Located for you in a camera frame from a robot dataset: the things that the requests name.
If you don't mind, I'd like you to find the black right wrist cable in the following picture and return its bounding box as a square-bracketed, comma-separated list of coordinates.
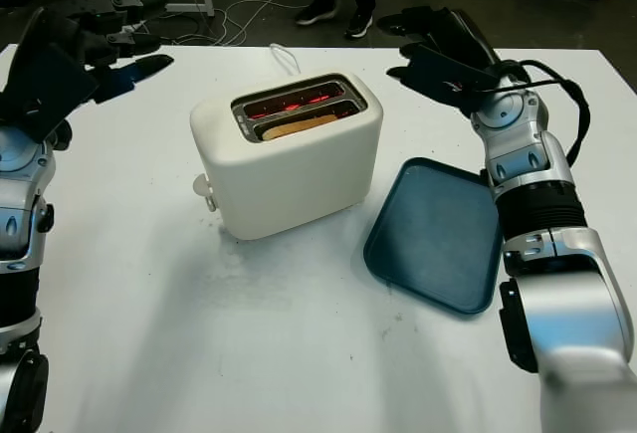
[490, 59, 591, 165]

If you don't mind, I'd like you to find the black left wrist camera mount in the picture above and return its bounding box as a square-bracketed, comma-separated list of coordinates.
[0, 82, 76, 151]

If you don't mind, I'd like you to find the dark teal plastic tray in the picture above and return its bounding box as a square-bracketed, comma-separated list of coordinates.
[362, 156, 503, 323]

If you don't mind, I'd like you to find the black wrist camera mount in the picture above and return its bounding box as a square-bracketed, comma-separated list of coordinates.
[0, 82, 76, 151]
[447, 72, 500, 118]

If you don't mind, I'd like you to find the white two-slot toaster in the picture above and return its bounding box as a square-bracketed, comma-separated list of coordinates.
[188, 72, 385, 241]

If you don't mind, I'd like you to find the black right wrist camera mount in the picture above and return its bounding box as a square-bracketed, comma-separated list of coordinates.
[447, 72, 500, 118]

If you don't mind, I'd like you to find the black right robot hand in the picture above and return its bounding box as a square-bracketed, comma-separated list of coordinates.
[377, 5, 502, 116]

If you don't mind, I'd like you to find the white floor cable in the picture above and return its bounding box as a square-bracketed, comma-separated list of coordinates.
[213, 0, 322, 47]

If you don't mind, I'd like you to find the slice of toast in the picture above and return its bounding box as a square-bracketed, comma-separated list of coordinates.
[262, 114, 344, 141]

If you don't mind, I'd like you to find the white toaster power cord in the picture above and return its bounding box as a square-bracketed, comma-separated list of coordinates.
[269, 43, 304, 78]

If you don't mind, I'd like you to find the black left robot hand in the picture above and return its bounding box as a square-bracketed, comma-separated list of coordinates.
[9, 0, 174, 120]

